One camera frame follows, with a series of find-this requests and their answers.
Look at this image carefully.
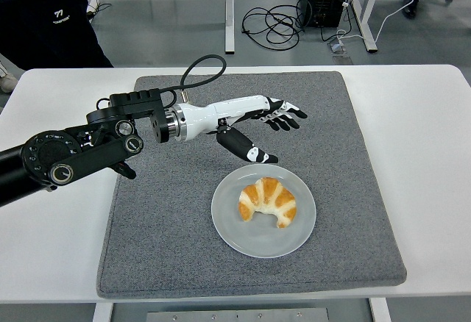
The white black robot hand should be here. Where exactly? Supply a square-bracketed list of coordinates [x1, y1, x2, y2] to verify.
[178, 94, 308, 165]

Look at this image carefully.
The golden croissant bread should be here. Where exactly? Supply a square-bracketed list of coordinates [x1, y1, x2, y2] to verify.
[238, 176, 297, 229]

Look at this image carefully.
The pale grey round plate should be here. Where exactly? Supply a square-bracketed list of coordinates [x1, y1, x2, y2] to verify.
[210, 162, 317, 260]

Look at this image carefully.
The grey metal plate with screws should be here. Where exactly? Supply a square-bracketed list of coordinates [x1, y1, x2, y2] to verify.
[146, 307, 330, 322]

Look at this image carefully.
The white desk leg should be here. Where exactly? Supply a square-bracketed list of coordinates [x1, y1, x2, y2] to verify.
[351, 0, 380, 54]
[223, 0, 236, 56]

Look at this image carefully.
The grey fabric mat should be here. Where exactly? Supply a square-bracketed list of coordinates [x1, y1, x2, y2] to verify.
[96, 71, 408, 298]

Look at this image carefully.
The metal floor socket box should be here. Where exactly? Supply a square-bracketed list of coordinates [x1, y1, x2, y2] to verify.
[326, 38, 353, 58]

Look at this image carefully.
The person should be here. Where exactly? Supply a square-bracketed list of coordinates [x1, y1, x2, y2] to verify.
[0, 0, 114, 70]

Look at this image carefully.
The person's white shoe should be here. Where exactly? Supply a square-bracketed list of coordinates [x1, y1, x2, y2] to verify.
[0, 54, 18, 93]

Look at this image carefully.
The white table leg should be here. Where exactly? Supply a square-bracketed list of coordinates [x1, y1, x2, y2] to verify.
[91, 302, 113, 322]
[369, 297, 392, 322]

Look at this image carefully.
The coiled black cable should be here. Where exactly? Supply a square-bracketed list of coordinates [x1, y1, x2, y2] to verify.
[241, 0, 306, 49]

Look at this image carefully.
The white cable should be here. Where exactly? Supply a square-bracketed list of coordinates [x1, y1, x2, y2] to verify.
[336, 0, 417, 42]

